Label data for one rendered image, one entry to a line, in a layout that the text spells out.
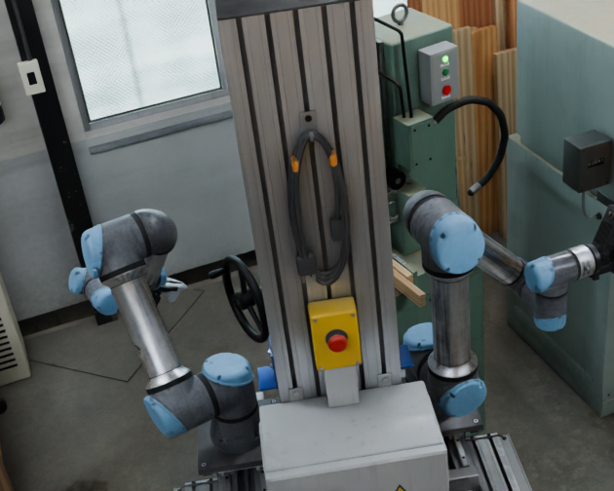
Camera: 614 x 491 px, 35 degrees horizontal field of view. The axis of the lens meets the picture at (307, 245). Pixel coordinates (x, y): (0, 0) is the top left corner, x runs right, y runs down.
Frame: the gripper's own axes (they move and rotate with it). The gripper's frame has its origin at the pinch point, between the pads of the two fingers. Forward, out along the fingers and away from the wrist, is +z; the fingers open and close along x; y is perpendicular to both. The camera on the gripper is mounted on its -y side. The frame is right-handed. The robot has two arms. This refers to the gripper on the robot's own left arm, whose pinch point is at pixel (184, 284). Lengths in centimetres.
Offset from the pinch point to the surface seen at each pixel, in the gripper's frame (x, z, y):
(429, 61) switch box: 23, 39, -87
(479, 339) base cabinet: 29, 100, -4
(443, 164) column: 18, 64, -58
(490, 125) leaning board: -76, 171, -60
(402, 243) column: 17, 61, -30
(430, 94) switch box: 23, 44, -78
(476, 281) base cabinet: 29, 87, -25
